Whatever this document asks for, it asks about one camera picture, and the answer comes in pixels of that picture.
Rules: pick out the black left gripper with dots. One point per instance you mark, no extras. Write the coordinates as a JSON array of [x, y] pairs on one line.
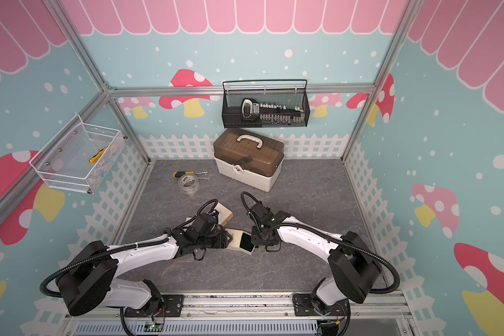
[[221, 239]]

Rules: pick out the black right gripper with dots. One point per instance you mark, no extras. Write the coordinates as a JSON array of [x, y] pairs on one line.
[[255, 241]]

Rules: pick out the small cream printed gift box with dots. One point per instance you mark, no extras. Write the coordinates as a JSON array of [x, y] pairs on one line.
[[240, 241]]

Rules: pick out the cream square gift box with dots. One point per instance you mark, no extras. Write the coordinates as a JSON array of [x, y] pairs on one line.
[[224, 214]]

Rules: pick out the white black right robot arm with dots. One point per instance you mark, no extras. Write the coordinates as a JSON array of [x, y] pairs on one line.
[[355, 270]]

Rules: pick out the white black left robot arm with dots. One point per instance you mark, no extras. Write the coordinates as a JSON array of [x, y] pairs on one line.
[[92, 279]]

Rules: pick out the white storage box brown lid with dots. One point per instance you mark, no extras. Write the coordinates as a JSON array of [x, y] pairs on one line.
[[249, 158]]

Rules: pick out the clear packing tape roll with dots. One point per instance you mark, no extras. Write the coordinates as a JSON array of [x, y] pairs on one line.
[[189, 184]]

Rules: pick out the socket wrench set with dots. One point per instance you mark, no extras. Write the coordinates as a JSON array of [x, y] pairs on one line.
[[271, 114]]

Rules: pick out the yellow utility knife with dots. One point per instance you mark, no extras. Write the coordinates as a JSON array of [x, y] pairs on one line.
[[97, 156]]

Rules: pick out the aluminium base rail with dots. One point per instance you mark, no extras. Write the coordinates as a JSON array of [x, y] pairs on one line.
[[251, 313]]

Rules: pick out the yellow black handled screwdriver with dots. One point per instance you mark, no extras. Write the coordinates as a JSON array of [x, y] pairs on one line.
[[182, 173]]

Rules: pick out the black wire wall basket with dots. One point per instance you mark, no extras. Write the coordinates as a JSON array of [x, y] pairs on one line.
[[288, 92]]

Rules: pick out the white wire wall basket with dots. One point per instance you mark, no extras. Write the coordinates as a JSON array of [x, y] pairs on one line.
[[63, 164]]

